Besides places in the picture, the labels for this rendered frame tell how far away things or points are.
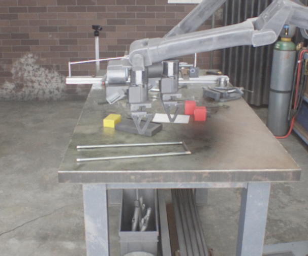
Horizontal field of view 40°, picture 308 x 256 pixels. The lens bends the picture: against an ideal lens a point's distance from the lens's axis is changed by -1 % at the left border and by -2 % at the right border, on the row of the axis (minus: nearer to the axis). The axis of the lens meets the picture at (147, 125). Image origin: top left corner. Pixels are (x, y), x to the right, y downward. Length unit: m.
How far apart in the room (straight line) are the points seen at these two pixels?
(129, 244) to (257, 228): 0.84
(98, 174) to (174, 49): 0.45
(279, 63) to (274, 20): 2.83
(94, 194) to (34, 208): 1.49
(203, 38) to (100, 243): 0.81
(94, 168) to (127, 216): 1.37
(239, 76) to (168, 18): 1.04
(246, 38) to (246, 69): 3.60
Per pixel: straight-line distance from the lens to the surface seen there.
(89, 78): 2.43
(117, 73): 1.33
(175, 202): 2.48
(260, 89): 4.97
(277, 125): 4.24
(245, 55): 4.87
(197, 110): 1.80
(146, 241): 2.24
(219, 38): 1.28
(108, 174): 1.36
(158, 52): 1.28
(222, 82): 2.38
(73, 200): 3.02
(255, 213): 1.60
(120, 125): 1.68
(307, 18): 1.31
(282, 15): 1.27
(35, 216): 2.88
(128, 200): 2.66
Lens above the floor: 1.46
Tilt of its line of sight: 20 degrees down
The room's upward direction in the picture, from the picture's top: straight up
